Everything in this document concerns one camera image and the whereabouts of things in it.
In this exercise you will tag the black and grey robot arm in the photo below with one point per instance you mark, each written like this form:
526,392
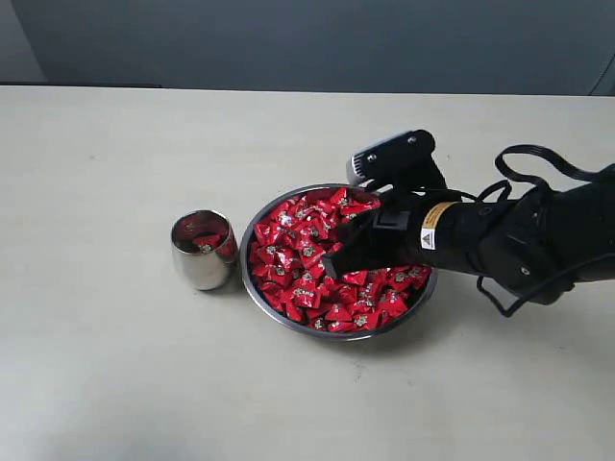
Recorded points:
536,247

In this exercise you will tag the pile of red wrapped candies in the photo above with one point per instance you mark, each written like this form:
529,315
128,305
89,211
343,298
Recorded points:
312,288

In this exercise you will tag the round metal bowl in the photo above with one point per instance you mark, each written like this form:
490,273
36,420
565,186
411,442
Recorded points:
269,307

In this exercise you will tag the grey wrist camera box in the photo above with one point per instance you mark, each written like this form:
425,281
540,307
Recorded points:
390,156

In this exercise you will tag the stainless steel cup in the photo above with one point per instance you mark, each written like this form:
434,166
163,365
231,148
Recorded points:
204,271

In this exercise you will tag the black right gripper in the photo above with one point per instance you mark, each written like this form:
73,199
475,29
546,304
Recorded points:
438,229

